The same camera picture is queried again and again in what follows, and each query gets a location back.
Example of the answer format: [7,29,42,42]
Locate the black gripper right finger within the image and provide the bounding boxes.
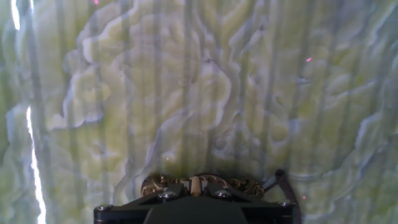
[203,182,296,224]

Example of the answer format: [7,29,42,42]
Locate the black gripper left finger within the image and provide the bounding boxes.
[94,182,190,224]

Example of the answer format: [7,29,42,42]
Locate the thin wooden stick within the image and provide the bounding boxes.
[190,176,201,197]

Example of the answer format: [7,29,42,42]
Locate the green marble pattern mat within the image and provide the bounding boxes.
[0,0,398,224]

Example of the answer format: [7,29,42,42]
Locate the brown coiled handset cord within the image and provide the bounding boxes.
[263,169,302,224]

